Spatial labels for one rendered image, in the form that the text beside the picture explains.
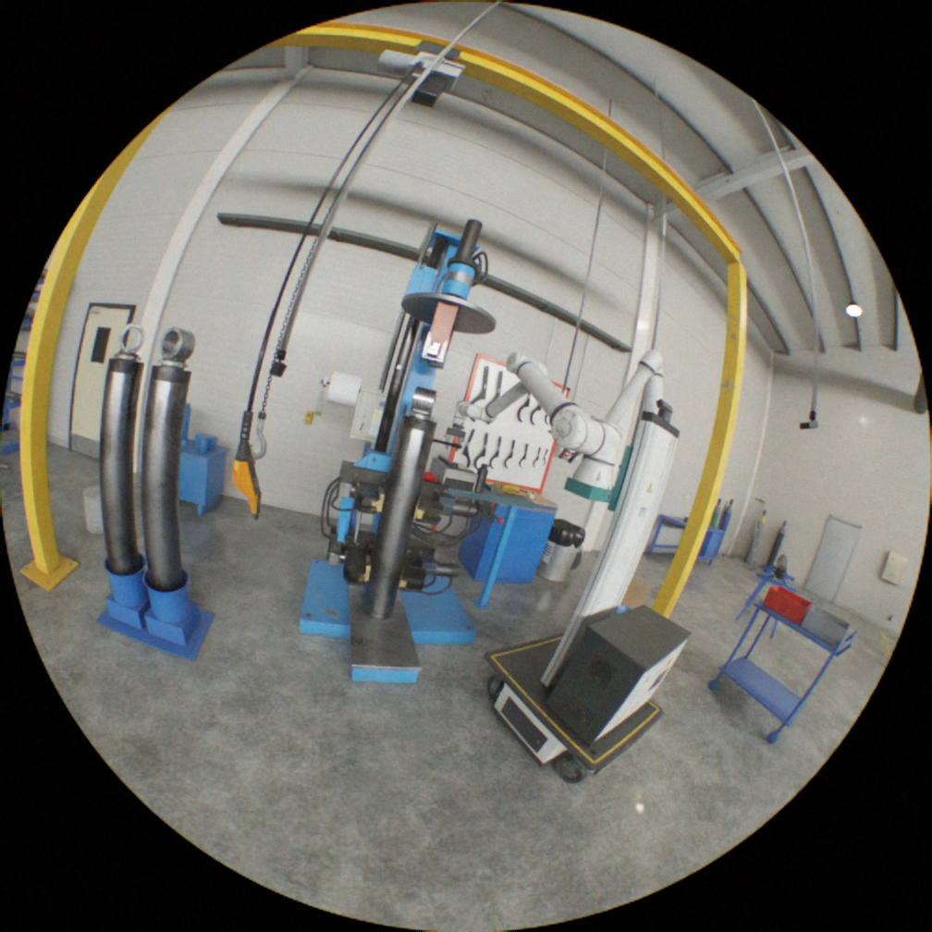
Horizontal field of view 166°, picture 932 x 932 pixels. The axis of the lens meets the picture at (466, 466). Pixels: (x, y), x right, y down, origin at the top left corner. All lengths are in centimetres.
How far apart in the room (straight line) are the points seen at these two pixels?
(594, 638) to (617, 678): 20
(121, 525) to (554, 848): 250
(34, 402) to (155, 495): 125
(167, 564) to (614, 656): 211
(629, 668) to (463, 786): 92
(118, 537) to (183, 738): 103
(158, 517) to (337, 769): 140
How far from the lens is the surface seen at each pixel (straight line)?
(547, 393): 147
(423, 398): 181
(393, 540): 193
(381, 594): 211
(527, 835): 172
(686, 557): 324
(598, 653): 146
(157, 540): 184
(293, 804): 160
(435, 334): 168
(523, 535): 335
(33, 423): 259
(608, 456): 141
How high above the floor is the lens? 151
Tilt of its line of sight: 7 degrees down
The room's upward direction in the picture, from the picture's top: 15 degrees clockwise
